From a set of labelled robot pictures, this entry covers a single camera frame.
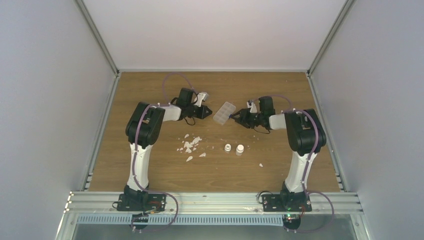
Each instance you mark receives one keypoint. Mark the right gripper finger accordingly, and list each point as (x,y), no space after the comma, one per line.
(239,115)
(241,122)

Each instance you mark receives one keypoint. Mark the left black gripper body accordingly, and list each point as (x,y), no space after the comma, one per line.
(199,110)

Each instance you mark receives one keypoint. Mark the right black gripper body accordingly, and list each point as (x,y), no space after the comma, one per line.
(244,117)

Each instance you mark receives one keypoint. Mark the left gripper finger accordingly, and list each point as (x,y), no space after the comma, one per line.
(206,109)
(205,115)

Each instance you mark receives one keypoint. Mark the clear plastic pill organizer box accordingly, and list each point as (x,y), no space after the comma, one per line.
(224,113)

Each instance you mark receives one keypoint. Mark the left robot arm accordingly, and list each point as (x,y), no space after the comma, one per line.
(143,130)

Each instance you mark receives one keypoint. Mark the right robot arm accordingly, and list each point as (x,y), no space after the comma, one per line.
(305,135)

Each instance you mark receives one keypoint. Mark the capped white pill bottle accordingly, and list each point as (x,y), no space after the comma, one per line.
(239,150)

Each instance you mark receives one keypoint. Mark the white pill fragments pile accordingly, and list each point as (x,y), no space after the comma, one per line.
(192,147)

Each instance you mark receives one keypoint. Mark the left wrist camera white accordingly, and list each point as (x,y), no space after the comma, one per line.
(200,98)

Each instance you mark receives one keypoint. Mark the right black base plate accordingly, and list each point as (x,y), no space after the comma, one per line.
(284,202)

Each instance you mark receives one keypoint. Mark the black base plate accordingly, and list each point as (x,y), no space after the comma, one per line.
(284,202)
(140,203)

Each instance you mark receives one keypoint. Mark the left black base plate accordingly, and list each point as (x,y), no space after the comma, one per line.
(140,203)

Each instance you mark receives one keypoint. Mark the aluminium front rail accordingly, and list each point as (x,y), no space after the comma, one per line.
(206,203)

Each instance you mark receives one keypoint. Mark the white slotted cable duct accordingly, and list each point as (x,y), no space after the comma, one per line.
(182,219)

